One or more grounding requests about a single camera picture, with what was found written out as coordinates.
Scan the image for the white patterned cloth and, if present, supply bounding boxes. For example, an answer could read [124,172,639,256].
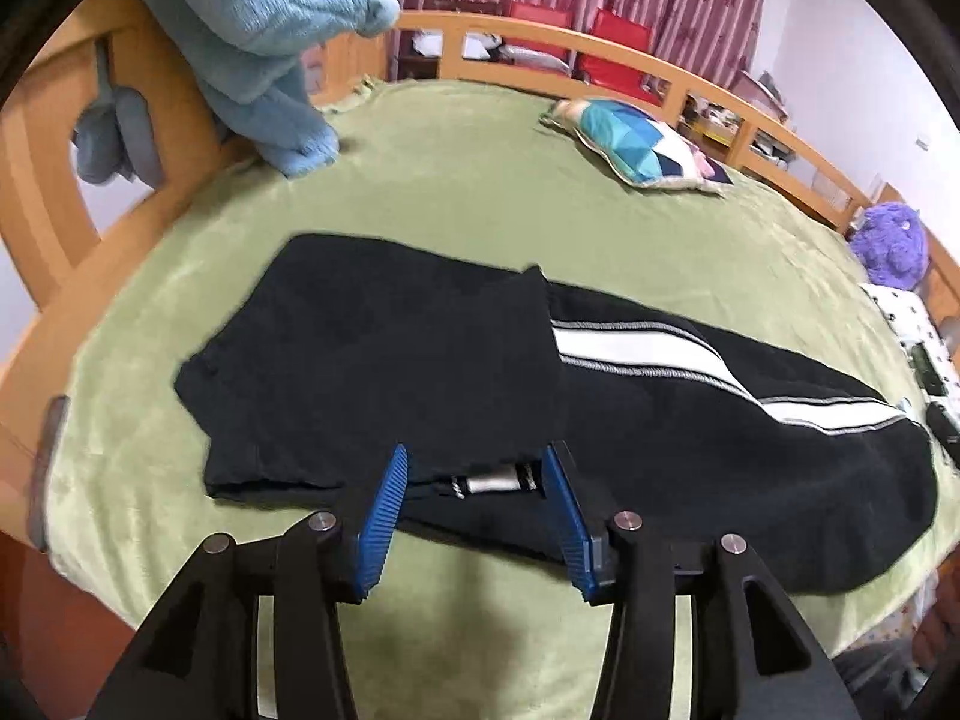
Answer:
[859,281,960,391]

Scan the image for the red chair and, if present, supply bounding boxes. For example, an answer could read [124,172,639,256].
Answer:
[581,7,665,102]
[510,1,572,74]

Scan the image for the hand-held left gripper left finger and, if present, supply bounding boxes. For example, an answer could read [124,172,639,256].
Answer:
[86,442,412,720]

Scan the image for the green fleece blanket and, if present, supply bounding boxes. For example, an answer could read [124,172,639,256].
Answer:
[34,75,946,720]

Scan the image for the purple plush toy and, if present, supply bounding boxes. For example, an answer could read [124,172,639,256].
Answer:
[849,201,931,292]

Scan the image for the black pants with white stripe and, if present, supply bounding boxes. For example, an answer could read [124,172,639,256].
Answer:
[174,234,938,592]

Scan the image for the wooden bed frame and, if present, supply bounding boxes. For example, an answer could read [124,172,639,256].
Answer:
[0,0,960,691]

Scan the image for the small black device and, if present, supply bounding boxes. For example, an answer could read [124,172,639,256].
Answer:
[909,343,947,395]
[926,403,960,466]

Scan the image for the person's blue jeans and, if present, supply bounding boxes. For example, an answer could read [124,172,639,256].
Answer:
[832,637,923,720]

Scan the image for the colourful patchwork pillow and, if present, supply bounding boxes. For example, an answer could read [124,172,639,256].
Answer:
[541,97,736,197]

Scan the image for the light blue plush blanket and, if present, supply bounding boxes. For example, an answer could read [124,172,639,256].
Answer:
[105,0,402,179]

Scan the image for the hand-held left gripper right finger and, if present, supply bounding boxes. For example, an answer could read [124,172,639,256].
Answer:
[541,441,863,720]

